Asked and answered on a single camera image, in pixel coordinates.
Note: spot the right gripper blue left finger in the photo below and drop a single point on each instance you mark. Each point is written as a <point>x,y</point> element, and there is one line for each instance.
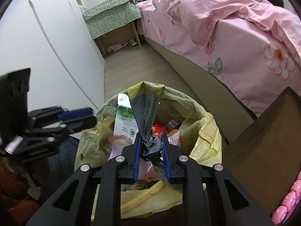
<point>137,153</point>

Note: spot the pink slippers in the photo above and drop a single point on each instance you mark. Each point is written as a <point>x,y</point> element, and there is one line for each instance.
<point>120,45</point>

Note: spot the black yellow snack wrapper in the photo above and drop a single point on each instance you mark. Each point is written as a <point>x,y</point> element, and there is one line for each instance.
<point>144,99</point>

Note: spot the pink floral duvet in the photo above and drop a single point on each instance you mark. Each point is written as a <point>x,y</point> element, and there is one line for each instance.
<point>200,16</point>

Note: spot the red gold paper cup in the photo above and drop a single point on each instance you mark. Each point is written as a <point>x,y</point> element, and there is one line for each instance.
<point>158,130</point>

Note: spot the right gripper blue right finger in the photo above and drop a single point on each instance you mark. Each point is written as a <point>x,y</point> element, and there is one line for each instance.
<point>166,157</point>

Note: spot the green checked cloth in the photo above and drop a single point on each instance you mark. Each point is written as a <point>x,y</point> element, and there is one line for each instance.
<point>110,15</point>

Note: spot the orange fuzzy sleeve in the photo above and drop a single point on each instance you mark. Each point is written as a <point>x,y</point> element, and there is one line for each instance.
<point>16,203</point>

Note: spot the pink heart plastic tray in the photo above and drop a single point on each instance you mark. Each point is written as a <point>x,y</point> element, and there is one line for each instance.
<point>171,125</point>

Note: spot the blue jeans leg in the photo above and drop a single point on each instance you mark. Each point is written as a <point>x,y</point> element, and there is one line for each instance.
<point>51,172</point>

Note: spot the pink caterpillar toy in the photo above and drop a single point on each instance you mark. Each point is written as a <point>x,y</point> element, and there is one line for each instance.
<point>288,204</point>

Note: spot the green snack bag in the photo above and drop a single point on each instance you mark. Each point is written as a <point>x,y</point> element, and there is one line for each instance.
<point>125,122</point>

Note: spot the pink floral bed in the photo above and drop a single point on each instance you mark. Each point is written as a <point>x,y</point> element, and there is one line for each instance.
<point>253,65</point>

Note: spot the orange clear snack bag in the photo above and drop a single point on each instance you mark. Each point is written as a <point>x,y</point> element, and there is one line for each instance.
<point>173,131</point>

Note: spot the wooden bedside table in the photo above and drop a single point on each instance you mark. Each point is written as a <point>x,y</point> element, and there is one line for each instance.
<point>120,35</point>

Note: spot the yellow plastic trash bag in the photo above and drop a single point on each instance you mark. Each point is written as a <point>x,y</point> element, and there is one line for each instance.
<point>199,138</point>

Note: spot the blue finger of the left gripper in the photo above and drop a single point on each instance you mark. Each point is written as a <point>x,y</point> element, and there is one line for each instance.
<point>75,114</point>

